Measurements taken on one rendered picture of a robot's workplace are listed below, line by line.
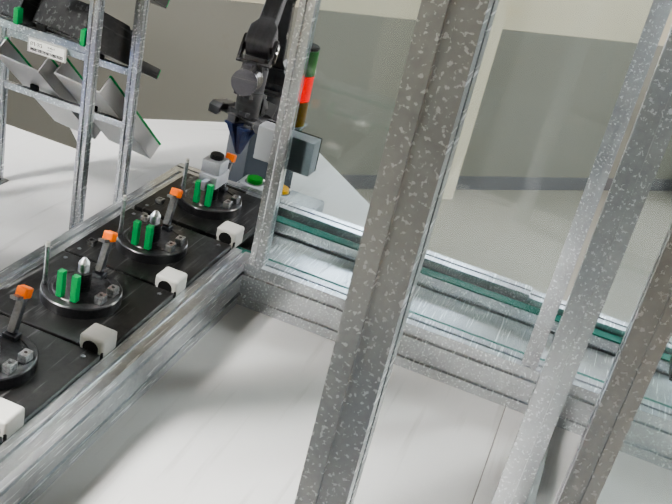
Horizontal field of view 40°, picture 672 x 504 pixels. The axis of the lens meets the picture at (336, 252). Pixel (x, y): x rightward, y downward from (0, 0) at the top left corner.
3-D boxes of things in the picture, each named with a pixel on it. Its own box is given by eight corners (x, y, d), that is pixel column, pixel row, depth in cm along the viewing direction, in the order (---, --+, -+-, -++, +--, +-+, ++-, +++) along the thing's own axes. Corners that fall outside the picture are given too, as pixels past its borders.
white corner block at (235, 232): (223, 236, 201) (226, 219, 199) (242, 243, 200) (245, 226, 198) (213, 244, 197) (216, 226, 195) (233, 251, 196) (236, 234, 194)
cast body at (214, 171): (210, 175, 208) (215, 146, 205) (228, 181, 208) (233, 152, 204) (192, 187, 201) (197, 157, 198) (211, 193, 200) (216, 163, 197)
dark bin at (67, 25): (112, 61, 213) (125, 31, 212) (157, 79, 208) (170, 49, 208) (31, 21, 187) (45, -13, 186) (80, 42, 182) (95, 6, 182)
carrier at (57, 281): (61, 259, 178) (67, 200, 173) (172, 302, 173) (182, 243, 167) (-23, 313, 157) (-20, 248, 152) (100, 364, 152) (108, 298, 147)
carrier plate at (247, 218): (186, 180, 222) (187, 171, 221) (277, 212, 216) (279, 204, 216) (133, 213, 201) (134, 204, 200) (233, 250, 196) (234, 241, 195)
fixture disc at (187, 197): (196, 185, 215) (197, 177, 214) (250, 205, 212) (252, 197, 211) (166, 205, 203) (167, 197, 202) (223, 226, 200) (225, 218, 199)
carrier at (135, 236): (129, 216, 200) (136, 162, 194) (230, 253, 194) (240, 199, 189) (62, 258, 179) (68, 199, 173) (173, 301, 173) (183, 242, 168)
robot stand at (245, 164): (269, 174, 258) (282, 106, 249) (288, 197, 247) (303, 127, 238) (221, 174, 251) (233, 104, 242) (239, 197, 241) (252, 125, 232)
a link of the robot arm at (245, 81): (247, 31, 205) (234, 38, 194) (282, 40, 205) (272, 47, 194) (237, 81, 209) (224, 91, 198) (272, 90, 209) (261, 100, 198)
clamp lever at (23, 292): (10, 329, 147) (24, 283, 147) (21, 333, 147) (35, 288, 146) (-4, 331, 144) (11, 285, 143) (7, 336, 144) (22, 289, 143)
